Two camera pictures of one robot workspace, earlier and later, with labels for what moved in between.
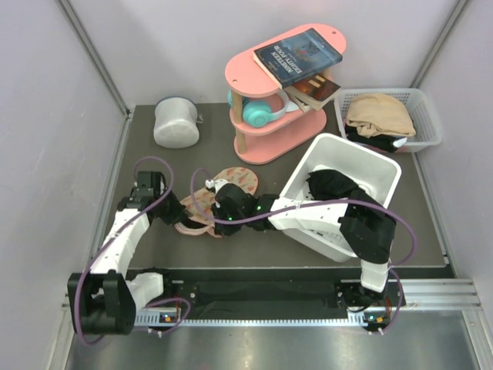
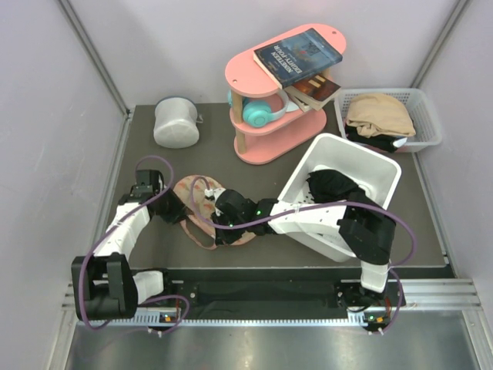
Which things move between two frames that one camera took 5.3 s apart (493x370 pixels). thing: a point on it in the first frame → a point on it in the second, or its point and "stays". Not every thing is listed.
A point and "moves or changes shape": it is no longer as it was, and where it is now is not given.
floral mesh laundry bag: x=198 y=202 moves or changes shape
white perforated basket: x=427 y=130 stays
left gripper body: x=170 y=209 stays
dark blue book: x=296 y=57 stays
